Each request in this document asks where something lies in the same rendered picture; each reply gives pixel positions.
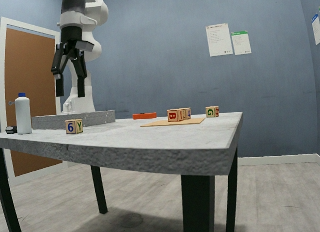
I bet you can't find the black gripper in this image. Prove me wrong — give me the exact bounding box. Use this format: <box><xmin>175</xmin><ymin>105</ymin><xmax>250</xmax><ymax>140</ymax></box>
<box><xmin>51</xmin><ymin>26</ymin><xmax>87</xmax><ymax>98</ymax></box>

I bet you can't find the tan square mat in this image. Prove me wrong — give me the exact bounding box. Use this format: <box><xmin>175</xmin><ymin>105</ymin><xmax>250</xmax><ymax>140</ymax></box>
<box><xmin>140</xmin><ymin>118</ymin><xmax>205</xmax><ymax>127</ymax></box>

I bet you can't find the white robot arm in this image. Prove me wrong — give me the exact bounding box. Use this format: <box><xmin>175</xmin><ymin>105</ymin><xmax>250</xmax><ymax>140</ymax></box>
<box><xmin>57</xmin><ymin>0</ymin><xmax>109</xmax><ymax>114</ymax></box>

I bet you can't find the white plastic bottle with blue cap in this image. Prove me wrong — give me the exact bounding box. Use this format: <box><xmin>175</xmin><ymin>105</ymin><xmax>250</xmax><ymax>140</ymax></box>
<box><xmin>15</xmin><ymin>93</ymin><xmax>32</xmax><ymax>135</ymax></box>

